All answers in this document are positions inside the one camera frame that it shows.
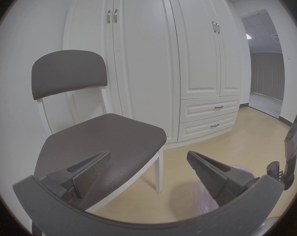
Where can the white wardrobe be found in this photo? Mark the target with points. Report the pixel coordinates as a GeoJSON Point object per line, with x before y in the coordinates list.
{"type": "Point", "coordinates": [143, 58]}

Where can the white chair grey cushions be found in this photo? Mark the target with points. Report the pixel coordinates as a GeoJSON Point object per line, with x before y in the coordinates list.
{"type": "Point", "coordinates": [101, 136]}

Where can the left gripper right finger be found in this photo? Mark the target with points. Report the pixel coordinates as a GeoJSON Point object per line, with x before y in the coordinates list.
{"type": "Point", "coordinates": [217, 178]}

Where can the grey curtain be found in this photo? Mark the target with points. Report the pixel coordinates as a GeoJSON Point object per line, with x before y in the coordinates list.
{"type": "Point", "coordinates": [268, 75]}

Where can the purple plastic bag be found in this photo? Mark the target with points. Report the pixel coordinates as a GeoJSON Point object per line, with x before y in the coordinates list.
{"type": "Point", "coordinates": [207, 200]}

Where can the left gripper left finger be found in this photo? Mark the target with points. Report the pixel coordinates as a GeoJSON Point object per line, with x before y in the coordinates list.
{"type": "Point", "coordinates": [84, 176]}

